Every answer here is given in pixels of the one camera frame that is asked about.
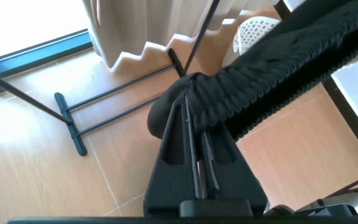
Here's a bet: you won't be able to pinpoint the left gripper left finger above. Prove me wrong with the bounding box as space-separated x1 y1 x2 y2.
144 95 203 217

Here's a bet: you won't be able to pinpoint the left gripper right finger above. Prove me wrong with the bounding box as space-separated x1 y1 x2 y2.
202 123 269 217

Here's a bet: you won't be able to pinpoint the black shorts with white cords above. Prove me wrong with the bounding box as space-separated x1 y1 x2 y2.
147 0 358 141

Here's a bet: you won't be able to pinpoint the black clothes rack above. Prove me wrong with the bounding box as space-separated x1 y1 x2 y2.
0 0 222 157

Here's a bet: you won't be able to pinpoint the white laundry basket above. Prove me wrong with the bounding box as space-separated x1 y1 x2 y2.
221 9 358 68

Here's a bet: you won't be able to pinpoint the beige curtain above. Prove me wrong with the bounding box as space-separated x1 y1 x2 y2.
81 0 281 74

